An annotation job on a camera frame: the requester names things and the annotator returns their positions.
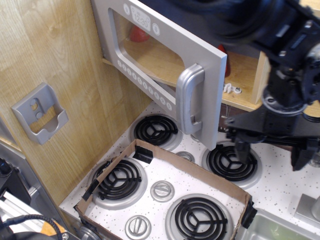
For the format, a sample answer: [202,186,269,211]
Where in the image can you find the orange toy carrot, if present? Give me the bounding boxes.
[217,44,232,78]

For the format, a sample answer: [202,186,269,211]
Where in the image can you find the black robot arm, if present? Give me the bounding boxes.
[176,0,320,171]

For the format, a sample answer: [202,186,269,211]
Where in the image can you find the oven front silver knob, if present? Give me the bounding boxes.
[79,226,100,240]

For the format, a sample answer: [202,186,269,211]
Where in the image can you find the front right black burner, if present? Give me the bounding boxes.
[164,193,234,240]

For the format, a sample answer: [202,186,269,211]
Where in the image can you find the hanging metal slotted spatula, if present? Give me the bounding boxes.
[218,103,232,132]

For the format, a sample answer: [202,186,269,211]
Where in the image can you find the back left black burner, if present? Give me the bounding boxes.
[128,114,183,151]

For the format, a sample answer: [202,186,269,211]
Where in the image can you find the red toy strawberry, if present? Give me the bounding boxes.
[129,25,150,43]

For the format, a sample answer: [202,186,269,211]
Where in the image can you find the brown cardboard border frame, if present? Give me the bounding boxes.
[74,140,252,240]

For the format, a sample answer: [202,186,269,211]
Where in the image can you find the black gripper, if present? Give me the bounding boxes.
[225,93,320,171]

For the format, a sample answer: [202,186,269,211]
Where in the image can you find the centre silver stove knob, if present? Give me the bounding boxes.
[150,180,175,203]

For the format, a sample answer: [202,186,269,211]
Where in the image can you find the grey toy faucet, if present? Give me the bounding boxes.
[307,151,320,168]

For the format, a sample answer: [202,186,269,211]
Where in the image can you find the middle small silver knob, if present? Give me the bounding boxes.
[176,151,195,163]

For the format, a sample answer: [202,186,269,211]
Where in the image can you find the silver stove knob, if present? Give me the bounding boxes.
[150,180,175,203]
[124,215,152,240]

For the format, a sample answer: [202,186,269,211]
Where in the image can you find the silver faucet handle block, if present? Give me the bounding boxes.
[294,194,320,227]

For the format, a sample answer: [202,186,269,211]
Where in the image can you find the black burner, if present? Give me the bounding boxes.
[201,141,263,190]
[92,157,148,210]
[128,114,183,151]
[164,193,234,240]

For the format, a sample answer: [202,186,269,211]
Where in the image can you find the white door latch clip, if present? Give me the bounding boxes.
[223,83,242,94]

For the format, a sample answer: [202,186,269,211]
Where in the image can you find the front left black burner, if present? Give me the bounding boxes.
[92,157,148,210]

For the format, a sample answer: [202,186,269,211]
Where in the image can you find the back right black burner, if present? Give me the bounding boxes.
[201,141,263,190]

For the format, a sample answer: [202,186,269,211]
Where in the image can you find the grey wall phone holder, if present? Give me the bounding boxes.
[11,82,69,145]

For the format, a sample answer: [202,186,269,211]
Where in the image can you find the metal sink basin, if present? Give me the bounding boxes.
[235,209,320,240]

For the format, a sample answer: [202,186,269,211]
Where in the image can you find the wooden shelf unit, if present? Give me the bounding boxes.
[102,0,320,118]

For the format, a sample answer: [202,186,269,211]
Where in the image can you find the silver toy microwave door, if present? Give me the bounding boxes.
[91,0,227,150]

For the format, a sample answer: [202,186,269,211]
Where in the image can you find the black braided cable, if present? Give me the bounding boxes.
[0,214,63,240]

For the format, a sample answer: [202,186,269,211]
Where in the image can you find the front silver stove knob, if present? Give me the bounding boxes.
[124,215,152,240]

